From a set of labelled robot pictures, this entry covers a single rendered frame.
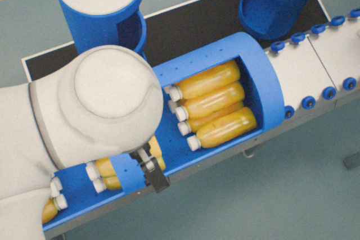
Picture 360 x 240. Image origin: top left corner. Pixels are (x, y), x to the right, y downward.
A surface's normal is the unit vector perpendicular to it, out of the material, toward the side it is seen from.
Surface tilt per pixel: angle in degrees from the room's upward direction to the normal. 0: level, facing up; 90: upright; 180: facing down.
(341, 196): 0
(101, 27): 90
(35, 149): 40
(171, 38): 0
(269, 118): 62
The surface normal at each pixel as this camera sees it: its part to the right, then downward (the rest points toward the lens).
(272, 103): 0.33, 0.40
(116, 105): 0.16, 0.01
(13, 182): 0.58, 0.00
